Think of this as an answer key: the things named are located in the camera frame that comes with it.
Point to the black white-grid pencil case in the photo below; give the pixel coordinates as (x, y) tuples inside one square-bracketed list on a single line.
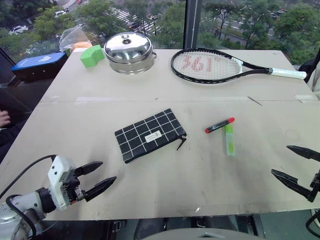
[(145, 132)]

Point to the thin dark stick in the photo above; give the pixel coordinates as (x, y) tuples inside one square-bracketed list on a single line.
[(255, 101)]

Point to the green foam block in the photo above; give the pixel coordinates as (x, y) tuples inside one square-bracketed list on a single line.
[(91, 56)]

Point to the clear plastic bag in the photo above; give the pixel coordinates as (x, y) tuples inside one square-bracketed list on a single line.
[(71, 37)]

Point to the dark window frame pillar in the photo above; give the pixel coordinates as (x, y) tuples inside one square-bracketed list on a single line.
[(192, 25)]

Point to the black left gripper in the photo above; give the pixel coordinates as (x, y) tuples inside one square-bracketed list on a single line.
[(73, 190)]

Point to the white garment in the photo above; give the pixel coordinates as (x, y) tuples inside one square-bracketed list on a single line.
[(315, 77)]

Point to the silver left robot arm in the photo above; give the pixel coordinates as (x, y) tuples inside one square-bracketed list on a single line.
[(25, 200)]

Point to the blue black box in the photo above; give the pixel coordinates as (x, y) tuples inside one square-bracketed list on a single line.
[(37, 62)]

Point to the stainless steel pot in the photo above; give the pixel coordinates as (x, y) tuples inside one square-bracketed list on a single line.
[(130, 67)]

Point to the bystander's bare hand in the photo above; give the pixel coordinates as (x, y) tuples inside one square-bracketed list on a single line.
[(3, 120)]

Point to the steel pot lid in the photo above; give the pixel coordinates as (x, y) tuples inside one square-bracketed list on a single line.
[(127, 47)]

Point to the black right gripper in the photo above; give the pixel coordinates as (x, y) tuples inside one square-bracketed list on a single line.
[(316, 183)]

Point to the black white tennis racket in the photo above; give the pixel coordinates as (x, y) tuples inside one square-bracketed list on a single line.
[(287, 72)]

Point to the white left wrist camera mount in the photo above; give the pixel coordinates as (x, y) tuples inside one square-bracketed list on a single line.
[(59, 175)]

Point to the red black marker pen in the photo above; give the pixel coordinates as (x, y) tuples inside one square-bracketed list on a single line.
[(220, 125)]

